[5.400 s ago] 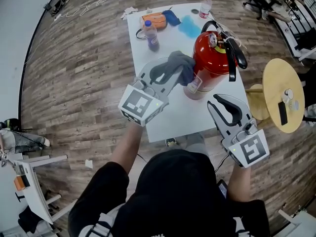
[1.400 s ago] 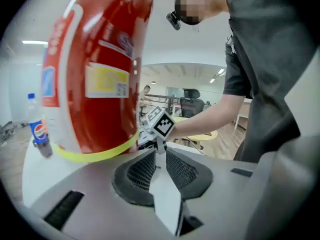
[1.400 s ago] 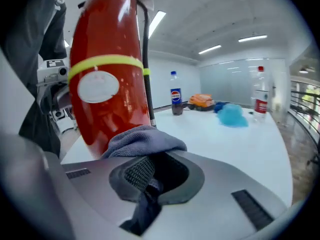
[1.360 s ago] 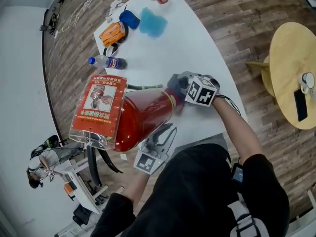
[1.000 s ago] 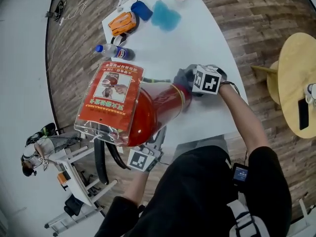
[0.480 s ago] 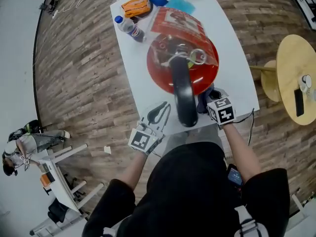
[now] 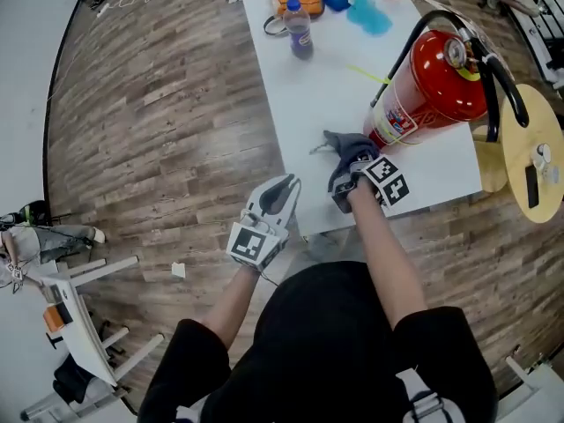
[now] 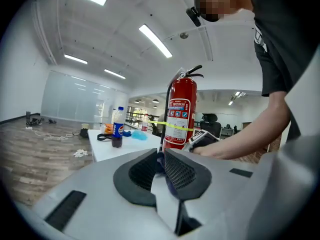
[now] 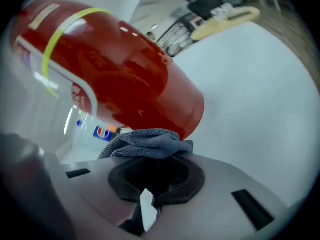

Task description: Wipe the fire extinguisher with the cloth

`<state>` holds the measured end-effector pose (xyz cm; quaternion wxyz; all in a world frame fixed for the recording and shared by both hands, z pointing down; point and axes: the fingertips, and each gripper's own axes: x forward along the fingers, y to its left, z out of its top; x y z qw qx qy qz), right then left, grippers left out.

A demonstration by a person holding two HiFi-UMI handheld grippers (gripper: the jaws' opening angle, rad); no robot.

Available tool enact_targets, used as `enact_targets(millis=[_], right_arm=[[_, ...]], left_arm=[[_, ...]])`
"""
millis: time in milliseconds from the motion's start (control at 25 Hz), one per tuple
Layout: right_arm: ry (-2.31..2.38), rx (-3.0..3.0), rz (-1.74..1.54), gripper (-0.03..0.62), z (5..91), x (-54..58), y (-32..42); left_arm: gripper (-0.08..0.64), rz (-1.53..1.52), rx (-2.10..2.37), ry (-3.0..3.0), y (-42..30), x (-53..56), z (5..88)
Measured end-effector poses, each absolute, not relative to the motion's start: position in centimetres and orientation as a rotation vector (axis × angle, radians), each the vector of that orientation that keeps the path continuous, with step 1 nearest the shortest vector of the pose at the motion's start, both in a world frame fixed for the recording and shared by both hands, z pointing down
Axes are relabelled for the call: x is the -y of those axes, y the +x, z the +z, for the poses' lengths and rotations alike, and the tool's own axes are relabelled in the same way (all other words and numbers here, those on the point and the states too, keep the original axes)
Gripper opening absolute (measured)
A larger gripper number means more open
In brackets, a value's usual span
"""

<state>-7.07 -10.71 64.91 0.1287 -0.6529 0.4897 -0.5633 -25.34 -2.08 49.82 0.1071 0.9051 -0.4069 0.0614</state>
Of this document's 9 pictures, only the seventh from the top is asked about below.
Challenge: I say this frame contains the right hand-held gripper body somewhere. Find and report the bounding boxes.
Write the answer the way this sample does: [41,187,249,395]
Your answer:
[330,155,411,214]

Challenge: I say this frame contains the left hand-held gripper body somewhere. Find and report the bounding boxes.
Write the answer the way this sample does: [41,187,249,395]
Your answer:
[226,209,291,274]

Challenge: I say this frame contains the grey blue wiping cloth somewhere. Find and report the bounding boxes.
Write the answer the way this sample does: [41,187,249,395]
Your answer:
[309,130,381,196]

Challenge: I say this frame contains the red fire extinguisher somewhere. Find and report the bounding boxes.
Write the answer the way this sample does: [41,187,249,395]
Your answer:
[363,0,530,149]

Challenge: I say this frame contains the person's left forearm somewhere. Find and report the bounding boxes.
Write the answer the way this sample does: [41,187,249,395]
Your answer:
[200,264,261,347]

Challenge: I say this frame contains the person's right forearm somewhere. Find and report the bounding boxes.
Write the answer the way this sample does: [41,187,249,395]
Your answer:
[347,182,428,330]

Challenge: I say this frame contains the person's grey trousers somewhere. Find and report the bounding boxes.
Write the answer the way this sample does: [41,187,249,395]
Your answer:
[303,229,367,266]

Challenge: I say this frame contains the person in dark shirt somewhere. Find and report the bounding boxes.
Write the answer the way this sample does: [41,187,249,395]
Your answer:
[138,260,499,423]

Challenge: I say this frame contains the round yellow wooden table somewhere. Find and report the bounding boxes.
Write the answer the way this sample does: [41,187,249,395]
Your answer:
[473,83,564,224]

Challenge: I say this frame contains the black smartphone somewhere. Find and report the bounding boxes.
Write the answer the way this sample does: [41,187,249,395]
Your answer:
[524,164,541,209]

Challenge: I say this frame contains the white mug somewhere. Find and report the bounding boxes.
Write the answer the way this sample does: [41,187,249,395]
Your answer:
[532,142,552,171]

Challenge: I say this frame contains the light blue cloth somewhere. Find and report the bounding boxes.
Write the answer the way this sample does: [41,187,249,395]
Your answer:
[346,0,393,37]

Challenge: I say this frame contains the dark soda bottle blue cap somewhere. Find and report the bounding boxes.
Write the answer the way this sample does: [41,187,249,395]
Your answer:
[283,0,315,60]

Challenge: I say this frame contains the white desk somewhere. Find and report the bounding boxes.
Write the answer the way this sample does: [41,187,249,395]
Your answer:
[39,256,164,387]

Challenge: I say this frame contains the orange box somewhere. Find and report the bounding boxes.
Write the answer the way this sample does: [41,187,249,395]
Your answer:
[42,301,74,332]

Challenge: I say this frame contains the black railing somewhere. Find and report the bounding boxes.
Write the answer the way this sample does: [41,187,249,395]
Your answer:
[501,0,564,87]

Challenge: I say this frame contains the black backpack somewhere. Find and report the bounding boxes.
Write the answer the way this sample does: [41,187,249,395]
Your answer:
[52,354,96,404]

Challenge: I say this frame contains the black strap loop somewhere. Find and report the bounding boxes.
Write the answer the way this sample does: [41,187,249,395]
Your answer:
[263,14,287,37]

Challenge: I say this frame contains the white shoulder strap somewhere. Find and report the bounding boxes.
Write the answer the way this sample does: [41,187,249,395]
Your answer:
[175,405,208,423]
[396,367,468,423]

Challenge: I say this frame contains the white table frame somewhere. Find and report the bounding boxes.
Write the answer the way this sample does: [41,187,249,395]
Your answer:
[497,354,564,423]

